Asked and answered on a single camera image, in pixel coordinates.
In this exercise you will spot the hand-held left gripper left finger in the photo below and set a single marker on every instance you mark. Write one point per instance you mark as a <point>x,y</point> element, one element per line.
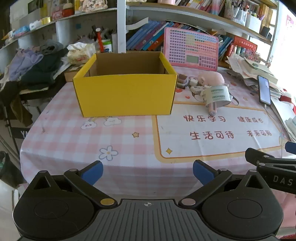
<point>92,172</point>

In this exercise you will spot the white thick book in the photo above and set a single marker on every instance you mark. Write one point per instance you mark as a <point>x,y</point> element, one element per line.
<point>136,24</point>

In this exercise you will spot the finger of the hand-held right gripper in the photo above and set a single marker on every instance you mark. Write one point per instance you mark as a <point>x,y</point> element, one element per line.
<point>277,171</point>
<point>291,146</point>

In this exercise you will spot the pink plush pig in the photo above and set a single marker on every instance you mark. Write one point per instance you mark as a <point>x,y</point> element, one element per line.
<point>214,78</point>

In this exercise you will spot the stack of papers and books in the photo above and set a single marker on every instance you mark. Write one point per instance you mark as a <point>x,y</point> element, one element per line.
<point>249,67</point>

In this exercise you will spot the black smartphone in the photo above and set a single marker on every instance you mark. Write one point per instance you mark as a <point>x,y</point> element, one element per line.
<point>263,89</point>

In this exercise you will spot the white bookshelf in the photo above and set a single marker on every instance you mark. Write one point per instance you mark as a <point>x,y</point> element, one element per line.
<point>121,23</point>

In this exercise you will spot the black bag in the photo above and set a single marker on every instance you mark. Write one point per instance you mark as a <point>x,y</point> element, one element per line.
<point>8,169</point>

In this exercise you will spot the row of colourful books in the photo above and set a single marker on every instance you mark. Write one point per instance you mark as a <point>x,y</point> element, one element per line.
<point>148,37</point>

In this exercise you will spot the floral tissue pack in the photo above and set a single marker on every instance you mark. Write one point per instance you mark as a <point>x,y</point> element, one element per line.
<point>79,54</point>

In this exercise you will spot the yellow cardboard box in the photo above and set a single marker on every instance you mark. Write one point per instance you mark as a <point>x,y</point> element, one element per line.
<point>127,97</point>

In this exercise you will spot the wooden chess box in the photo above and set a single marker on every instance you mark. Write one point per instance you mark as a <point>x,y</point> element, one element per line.
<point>70,75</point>

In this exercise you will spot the white pen holder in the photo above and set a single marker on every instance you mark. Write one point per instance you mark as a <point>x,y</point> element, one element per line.
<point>253,23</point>

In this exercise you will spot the row of shelf books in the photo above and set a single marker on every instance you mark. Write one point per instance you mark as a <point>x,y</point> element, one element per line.
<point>198,4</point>

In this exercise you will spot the floral fabric bag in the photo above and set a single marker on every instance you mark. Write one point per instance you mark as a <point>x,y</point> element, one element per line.
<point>94,5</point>

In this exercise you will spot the gold ribbon roll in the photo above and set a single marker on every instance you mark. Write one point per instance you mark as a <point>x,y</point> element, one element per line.
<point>47,20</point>

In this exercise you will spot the white toy pieces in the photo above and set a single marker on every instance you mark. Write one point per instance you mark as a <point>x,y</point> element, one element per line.
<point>197,91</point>

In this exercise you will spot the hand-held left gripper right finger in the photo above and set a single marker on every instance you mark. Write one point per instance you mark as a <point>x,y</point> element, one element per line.
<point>203,171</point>

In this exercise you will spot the pink marker pen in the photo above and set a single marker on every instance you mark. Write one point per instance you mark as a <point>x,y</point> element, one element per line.
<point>212,110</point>

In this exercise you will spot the pile of clothes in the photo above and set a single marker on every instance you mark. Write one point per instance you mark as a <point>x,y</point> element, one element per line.
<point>39,69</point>

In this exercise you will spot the white green printed tape roll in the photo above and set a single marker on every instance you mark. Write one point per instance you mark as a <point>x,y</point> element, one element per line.
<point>217,95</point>

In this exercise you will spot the red box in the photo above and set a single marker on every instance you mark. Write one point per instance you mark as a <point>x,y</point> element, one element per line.
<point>245,44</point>

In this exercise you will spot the pink checked printed tablecloth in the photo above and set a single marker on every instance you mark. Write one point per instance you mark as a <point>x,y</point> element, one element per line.
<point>69,139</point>

